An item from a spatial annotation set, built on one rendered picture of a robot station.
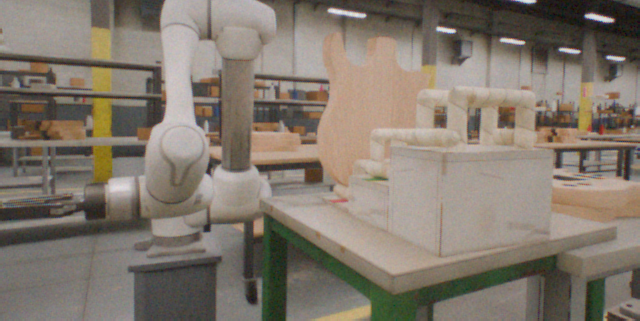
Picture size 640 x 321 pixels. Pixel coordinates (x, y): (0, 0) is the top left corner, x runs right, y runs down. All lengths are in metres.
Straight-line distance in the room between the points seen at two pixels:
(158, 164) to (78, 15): 11.24
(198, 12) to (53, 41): 10.71
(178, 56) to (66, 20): 10.84
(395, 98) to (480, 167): 0.40
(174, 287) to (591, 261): 1.11
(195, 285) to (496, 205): 0.98
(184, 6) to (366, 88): 0.56
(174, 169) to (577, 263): 0.77
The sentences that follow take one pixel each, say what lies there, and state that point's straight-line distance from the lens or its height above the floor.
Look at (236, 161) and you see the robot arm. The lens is 1.30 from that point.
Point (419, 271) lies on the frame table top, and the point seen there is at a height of 0.93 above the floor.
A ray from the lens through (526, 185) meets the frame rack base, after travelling 0.80.
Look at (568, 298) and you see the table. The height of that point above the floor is 0.80.
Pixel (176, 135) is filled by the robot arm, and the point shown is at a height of 1.12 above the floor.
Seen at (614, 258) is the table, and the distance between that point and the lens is 1.00.
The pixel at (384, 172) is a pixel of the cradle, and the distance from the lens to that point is 0.82.
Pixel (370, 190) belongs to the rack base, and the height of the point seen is 1.00.
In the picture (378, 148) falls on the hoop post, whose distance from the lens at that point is 0.87.
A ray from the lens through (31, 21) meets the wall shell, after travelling 11.95.
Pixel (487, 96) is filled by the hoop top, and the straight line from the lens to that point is 0.72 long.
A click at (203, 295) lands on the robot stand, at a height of 0.57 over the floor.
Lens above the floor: 1.15
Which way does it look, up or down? 3 degrees down
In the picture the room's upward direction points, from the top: 1 degrees clockwise
